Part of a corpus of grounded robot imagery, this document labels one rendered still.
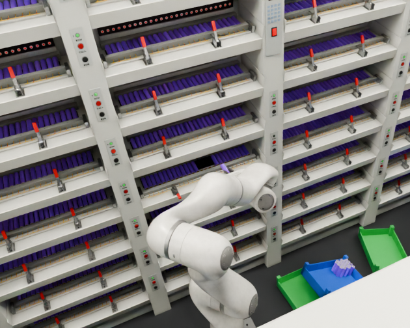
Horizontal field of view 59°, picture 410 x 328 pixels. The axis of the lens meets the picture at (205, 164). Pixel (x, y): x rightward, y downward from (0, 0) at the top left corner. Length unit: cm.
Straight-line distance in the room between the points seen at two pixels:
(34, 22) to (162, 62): 42
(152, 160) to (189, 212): 63
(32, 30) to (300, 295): 177
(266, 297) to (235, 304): 99
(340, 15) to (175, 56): 72
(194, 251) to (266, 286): 137
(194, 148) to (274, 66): 47
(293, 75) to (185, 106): 49
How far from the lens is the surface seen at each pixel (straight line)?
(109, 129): 139
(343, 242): 246
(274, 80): 157
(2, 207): 156
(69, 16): 126
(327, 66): 173
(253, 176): 117
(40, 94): 132
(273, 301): 215
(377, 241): 251
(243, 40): 146
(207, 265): 87
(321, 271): 222
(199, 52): 139
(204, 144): 157
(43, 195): 153
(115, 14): 128
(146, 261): 184
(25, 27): 127
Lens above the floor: 179
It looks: 35 degrees down
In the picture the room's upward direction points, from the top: 8 degrees counter-clockwise
